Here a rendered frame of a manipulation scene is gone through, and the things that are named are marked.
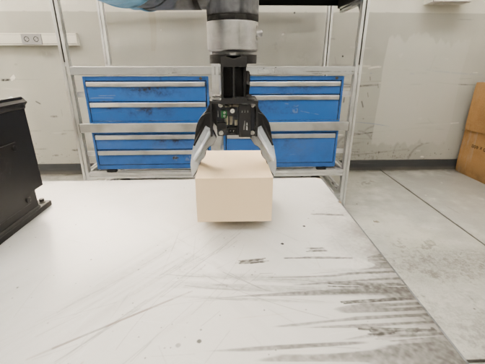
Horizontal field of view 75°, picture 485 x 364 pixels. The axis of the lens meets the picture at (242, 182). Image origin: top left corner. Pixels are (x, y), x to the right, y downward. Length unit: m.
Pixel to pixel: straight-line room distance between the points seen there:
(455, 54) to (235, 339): 3.19
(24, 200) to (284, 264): 0.45
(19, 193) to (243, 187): 0.38
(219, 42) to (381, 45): 2.63
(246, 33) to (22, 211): 0.47
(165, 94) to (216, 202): 1.51
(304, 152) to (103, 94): 1.26
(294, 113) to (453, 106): 1.82
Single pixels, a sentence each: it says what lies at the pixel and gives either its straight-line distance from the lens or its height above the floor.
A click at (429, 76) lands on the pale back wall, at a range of 3.28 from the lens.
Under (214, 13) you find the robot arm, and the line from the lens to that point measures 0.49.
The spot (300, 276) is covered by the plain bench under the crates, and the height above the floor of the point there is 0.70.
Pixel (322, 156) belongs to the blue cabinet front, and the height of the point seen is 0.39.
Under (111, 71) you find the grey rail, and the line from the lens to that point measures 2.02.
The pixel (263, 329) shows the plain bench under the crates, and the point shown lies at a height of 0.70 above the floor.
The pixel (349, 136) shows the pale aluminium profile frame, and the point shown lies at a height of 0.52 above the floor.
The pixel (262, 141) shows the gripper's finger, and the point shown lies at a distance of 0.52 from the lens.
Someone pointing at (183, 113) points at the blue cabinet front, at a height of 0.67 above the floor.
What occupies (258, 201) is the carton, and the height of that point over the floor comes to 0.75.
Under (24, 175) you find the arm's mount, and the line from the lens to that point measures 0.66.
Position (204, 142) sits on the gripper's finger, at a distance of 0.52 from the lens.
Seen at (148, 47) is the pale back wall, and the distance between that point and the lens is 2.86.
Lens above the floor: 0.96
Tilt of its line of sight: 21 degrees down
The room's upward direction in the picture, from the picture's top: straight up
